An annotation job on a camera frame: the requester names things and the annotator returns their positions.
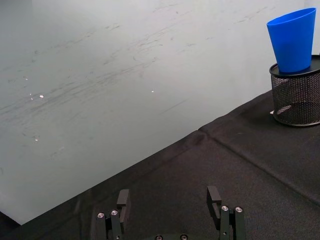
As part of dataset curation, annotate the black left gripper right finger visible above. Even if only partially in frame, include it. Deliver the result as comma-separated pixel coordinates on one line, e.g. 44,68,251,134
206,185,247,240

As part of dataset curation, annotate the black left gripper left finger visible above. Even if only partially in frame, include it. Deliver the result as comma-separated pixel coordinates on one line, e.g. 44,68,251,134
96,188,131,240

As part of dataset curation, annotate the black table cloth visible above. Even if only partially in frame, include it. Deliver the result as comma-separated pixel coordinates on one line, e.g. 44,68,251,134
0,88,320,240

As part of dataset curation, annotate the black mesh pen holder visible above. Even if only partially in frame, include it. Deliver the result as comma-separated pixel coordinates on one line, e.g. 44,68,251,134
269,53,320,126

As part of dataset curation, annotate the blue plastic cup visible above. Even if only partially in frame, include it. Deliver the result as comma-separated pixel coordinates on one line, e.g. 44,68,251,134
266,7,317,74

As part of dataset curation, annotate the pale wall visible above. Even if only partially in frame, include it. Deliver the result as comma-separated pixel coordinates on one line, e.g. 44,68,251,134
0,0,320,226

